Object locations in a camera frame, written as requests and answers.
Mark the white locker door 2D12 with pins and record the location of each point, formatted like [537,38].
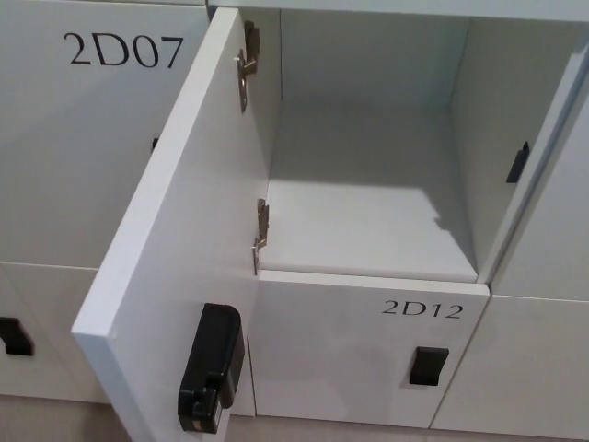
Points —
[349,350]

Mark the large metal door hinge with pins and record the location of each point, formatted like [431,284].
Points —
[248,60]

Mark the small metal door hinge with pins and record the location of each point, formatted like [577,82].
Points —
[261,230]

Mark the white open locker compartment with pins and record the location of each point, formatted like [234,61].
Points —
[368,184]

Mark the white locker door 2D07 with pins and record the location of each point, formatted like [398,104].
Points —
[69,152]

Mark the black strike plate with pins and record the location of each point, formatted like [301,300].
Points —
[517,162]

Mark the plain white locker door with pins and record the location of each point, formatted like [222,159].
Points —
[41,331]
[547,193]
[534,364]

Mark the white open locker door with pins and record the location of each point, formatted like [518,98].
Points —
[184,193]

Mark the black electronic lock box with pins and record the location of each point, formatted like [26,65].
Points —
[211,368]

